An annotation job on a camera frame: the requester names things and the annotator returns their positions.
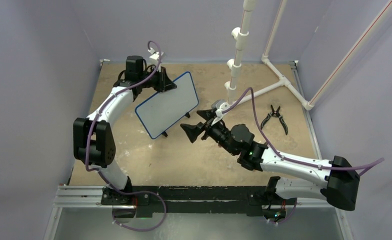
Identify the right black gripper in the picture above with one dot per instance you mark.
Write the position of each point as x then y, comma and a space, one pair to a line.
193, 130

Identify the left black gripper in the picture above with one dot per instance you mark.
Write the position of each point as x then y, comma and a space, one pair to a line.
165, 84

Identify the blue framed whiteboard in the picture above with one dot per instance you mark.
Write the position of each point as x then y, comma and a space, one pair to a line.
162, 110

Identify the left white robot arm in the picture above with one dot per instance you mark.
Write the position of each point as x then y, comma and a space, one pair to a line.
93, 139

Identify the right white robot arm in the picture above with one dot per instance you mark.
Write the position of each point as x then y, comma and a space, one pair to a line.
335, 181

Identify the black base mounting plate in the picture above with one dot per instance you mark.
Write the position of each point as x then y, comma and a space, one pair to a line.
253, 201

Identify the white PVC pipe stand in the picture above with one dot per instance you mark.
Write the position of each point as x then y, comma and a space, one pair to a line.
238, 71

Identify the white pipe with red stripe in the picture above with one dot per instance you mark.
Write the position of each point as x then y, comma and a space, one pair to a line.
360, 42

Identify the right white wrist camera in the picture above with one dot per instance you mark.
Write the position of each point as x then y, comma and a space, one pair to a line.
218, 109

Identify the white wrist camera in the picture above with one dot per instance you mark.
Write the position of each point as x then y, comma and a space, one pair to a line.
154, 56
218, 109

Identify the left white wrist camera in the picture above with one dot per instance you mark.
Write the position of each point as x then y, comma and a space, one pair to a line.
154, 56

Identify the black handled pliers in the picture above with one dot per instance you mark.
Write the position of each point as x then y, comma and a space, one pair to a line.
275, 113

